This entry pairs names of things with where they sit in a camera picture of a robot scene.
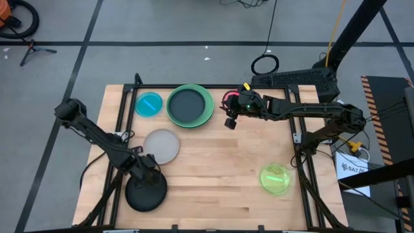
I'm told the dark grey plastic plate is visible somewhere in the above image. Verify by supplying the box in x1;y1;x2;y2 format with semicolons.
168;89;206;123

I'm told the hazard striped black platform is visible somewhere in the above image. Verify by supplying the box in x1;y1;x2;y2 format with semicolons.
360;75;414;233

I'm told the light green plastic plate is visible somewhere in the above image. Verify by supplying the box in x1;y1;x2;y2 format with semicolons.
166;83;215;129

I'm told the translucent cyan plastic plate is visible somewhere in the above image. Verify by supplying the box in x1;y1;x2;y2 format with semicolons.
134;91;164;118

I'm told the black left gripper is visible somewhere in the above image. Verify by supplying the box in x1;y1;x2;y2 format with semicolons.
137;154;166;192

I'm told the black plastic plate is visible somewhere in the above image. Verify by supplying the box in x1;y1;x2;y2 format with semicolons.
124;170;168;213

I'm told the black camera stand pole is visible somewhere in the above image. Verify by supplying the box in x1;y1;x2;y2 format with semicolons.
312;0;388;74

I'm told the translucent pink plastic plate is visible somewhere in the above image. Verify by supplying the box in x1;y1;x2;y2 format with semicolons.
221;90;241;111

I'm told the black aluminium table frame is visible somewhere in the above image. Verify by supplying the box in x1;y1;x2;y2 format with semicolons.
76;72;349;233

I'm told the white printed box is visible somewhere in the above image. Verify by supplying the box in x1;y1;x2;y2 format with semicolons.
334;151;372;198

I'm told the black hanging cable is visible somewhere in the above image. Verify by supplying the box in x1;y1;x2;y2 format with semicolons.
250;0;280;76

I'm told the black tripod stand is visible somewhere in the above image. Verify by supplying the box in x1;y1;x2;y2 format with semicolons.
19;38;58;67

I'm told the green bowl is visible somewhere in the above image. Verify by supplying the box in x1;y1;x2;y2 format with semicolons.
166;84;215;129

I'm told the black metal beam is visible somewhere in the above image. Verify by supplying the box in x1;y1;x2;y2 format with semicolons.
338;157;414;192

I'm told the orange vacuum cleaner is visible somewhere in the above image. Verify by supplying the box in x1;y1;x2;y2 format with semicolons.
0;0;12;28

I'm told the translucent lime plastic plate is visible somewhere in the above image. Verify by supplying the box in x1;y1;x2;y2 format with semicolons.
259;162;292;195

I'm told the yellow cable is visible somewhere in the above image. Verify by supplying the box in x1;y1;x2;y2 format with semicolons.
324;0;347;68

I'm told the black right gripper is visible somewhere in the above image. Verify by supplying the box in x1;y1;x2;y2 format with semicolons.
222;89;269;119

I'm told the black cable bundle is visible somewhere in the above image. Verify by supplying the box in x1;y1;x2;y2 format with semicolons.
219;0;269;9

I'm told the black vacuum hose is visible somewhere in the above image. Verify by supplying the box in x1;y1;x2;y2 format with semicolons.
0;0;40;40

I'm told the yellow cable connector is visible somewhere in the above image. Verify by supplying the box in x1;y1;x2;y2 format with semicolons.
338;135;364;153

